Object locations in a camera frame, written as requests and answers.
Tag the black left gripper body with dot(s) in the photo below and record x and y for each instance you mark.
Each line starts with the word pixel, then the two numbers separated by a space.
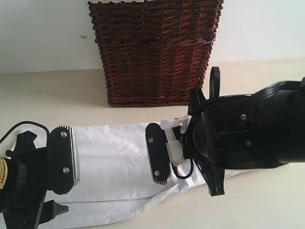
pixel 23 195

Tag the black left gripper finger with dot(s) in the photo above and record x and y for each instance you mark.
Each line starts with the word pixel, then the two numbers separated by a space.
pixel 25 142
pixel 50 210

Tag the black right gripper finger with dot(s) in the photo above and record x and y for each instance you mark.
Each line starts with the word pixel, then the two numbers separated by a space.
pixel 213 177
pixel 196 100

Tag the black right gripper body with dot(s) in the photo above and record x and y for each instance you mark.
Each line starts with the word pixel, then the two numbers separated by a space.
pixel 245 132

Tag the white t-shirt red lettering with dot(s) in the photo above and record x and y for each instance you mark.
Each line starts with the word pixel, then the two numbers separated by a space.
pixel 116 190

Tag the dark brown wicker basket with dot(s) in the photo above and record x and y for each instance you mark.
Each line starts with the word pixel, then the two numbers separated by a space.
pixel 154 52

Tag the white cloth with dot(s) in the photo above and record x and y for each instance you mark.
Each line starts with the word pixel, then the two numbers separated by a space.
pixel 114 1

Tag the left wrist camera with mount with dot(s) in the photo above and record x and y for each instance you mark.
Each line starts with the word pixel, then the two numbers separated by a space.
pixel 63 160

